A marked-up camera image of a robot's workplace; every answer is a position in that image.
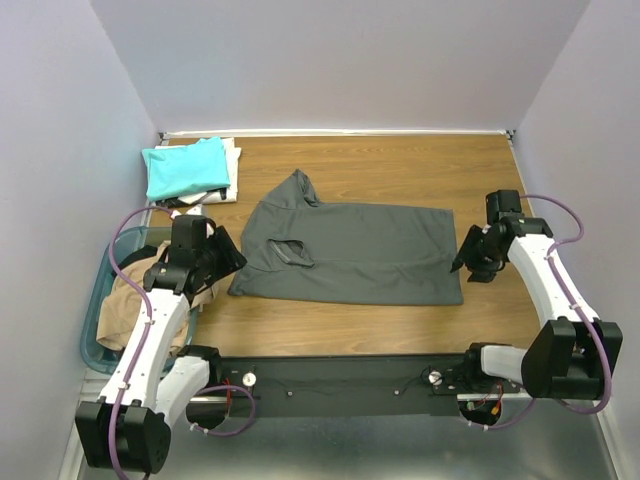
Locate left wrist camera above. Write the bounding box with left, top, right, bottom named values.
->
left=170, top=205, right=215, bottom=237

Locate teal plastic bin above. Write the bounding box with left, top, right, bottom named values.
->
left=79, top=227, right=171, bottom=376

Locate black garment in bin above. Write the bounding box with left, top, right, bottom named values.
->
left=118, top=245, right=158, bottom=276

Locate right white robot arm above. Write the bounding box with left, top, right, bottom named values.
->
left=451, top=190, right=623, bottom=414

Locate beige crumpled t-shirt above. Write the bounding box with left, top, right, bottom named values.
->
left=95, top=244, right=221, bottom=354

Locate aluminium frame rail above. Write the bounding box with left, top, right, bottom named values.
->
left=71, top=373, right=629, bottom=479

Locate dark grey t-shirt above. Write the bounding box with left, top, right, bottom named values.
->
left=228, top=170, right=463, bottom=306

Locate white folded t-shirt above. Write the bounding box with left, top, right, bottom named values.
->
left=142, top=137, right=241, bottom=206

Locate teal folded t-shirt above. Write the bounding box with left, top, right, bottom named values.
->
left=142, top=137, right=231, bottom=202

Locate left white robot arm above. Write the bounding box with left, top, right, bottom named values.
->
left=75, top=214, right=257, bottom=479

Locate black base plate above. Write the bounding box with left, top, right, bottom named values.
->
left=186, top=354, right=516, bottom=428

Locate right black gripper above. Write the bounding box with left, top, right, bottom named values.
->
left=450, top=224, right=503, bottom=284

